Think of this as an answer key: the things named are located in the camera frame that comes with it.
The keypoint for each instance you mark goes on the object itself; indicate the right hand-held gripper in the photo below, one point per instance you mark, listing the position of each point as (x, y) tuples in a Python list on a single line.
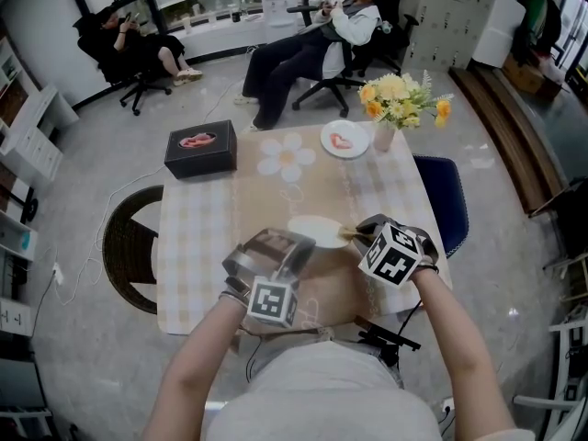
[(395, 257)]

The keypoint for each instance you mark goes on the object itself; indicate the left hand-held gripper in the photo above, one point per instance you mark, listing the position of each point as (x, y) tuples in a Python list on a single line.
[(271, 299)]

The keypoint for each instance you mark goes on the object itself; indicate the yellow scrubbing brush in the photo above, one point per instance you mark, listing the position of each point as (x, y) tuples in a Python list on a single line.
[(349, 233)]

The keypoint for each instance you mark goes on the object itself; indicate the cream plate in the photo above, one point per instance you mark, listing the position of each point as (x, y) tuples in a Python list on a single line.
[(312, 230)]

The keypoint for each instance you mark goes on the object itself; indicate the person's left forearm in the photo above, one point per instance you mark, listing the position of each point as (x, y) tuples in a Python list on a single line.
[(197, 361)]

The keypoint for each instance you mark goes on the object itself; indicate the person's right forearm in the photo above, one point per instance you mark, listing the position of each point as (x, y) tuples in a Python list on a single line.
[(452, 338)]

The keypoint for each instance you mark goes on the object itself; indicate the white plate with red stain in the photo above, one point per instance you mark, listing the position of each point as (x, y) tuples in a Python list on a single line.
[(353, 133)]

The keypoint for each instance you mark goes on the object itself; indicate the blue chair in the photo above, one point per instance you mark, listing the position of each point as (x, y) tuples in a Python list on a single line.
[(441, 191)]

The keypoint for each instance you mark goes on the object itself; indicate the checkered flower print tablecloth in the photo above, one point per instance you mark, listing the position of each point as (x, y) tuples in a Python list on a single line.
[(206, 228)]

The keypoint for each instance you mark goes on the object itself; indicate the pink vase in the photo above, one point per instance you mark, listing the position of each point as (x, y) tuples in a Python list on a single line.
[(383, 138)]

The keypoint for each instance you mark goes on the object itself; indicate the black clamp stand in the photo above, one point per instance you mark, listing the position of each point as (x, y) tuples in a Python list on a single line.
[(390, 338)]

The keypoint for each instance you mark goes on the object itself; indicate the black tissue box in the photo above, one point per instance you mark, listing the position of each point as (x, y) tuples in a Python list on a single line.
[(202, 159)]

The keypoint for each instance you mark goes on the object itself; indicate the yellow flower bouquet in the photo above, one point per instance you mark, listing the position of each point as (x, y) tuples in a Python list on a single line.
[(395, 94)]

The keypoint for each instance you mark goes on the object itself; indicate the person's grey shirt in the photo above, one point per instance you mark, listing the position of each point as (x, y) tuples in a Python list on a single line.
[(321, 393)]

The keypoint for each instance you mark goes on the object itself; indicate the brown wicker chair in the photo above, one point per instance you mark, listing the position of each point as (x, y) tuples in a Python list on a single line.
[(131, 255)]

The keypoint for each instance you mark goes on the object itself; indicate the black office chair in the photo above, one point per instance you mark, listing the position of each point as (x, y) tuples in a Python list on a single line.
[(133, 85), (367, 58)]

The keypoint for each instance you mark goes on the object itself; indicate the cardboard box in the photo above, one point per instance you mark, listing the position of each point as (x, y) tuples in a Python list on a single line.
[(528, 74)]

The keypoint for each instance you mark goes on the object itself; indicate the grey metal lockers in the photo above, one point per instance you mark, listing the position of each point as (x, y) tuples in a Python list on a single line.
[(445, 16)]

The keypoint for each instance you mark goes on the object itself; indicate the white power strip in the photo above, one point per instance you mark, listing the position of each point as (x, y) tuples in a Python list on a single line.
[(58, 274)]

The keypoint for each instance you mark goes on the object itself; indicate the white board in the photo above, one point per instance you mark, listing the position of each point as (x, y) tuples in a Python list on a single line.
[(498, 30)]

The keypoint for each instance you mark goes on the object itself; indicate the black cup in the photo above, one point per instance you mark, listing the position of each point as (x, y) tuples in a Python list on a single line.
[(236, 17)]

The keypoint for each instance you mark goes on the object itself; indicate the white cup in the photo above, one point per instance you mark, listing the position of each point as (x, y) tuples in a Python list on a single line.
[(187, 25)]

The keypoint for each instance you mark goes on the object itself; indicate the white water dispenser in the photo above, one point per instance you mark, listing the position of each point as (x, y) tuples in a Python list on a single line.
[(278, 3)]

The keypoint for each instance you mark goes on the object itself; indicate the white shelf unit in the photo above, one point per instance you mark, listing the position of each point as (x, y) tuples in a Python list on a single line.
[(34, 127)]

